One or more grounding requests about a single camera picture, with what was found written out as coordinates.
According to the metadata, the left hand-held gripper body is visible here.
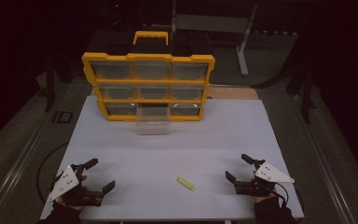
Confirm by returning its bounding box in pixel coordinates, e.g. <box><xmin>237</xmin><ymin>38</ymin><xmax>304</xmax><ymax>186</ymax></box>
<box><xmin>46</xmin><ymin>162</ymin><xmax>105</xmax><ymax>207</ymax></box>

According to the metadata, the metal floor rail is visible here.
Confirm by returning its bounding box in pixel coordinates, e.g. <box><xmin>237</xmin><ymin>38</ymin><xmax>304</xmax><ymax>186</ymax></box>
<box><xmin>0</xmin><ymin>118</ymin><xmax>52</xmax><ymax>224</ymax></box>
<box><xmin>290</xmin><ymin>92</ymin><xmax>355</xmax><ymax>224</ymax></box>

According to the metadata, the grey metal stand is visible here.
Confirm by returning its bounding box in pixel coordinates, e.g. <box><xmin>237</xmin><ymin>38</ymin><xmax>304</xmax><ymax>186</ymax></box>
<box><xmin>171</xmin><ymin>0</ymin><xmax>259</xmax><ymax>77</ymax></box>

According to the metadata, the yellow drawer cabinet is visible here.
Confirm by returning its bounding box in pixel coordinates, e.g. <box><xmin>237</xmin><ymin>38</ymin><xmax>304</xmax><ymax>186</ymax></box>
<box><xmin>81</xmin><ymin>29</ymin><xmax>216</xmax><ymax>123</ymax></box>

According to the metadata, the black cable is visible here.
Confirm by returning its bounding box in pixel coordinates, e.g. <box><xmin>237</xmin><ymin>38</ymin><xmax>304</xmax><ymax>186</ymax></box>
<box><xmin>35</xmin><ymin>141</ymin><xmax>71</xmax><ymax>204</ymax></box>
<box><xmin>274</xmin><ymin>182</ymin><xmax>306</xmax><ymax>216</ymax></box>

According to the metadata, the person's right hand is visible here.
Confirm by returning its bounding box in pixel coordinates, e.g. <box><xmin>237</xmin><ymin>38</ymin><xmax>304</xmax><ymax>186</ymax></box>
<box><xmin>254</xmin><ymin>190</ymin><xmax>281</xmax><ymax>204</ymax></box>

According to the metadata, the set of closed clear drawers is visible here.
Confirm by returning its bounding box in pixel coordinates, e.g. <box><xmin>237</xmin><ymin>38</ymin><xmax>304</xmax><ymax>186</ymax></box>
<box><xmin>91</xmin><ymin>61</ymin><xmax>209</xmax><ymax>117</ymax></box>

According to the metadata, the person's left hand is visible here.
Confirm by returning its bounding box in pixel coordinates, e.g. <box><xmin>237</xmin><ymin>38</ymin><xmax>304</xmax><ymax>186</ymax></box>
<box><xmin>53</xmin><ymin>175</ymin><xmax>90</xmax><ymax>213</ymax></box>

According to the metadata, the clear plastic drawer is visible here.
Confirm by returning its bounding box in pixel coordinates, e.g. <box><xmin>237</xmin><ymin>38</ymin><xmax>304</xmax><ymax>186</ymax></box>
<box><xmin>135</xmin><ymin>106</ymin><xmax>172</xmax><ymax>136</ymax></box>

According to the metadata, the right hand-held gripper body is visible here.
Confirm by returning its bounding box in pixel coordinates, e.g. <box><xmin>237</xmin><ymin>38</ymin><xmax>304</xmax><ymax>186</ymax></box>
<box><xmin>233</xmin><ymin>159</ymin><xmax>296</xmax><ymax>198</ymax></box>

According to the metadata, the small yellow-green bar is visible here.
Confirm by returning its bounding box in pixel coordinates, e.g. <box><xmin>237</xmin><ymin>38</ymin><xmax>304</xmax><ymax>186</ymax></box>
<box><xmin>176</xmin><ymin>176</ymin><xmax>197</xmax><ymax>192</ymax></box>

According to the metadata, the black stand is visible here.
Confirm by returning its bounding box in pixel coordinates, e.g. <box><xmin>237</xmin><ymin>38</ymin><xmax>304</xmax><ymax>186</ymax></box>
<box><xmin>257</xmin><ymin>55</ymin><xmax>316</xmax><ymax>124</ymax></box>
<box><xmin>45</xmin><ymin>55</ymin><xmax>74</xmax><ymax>113</ymax></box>

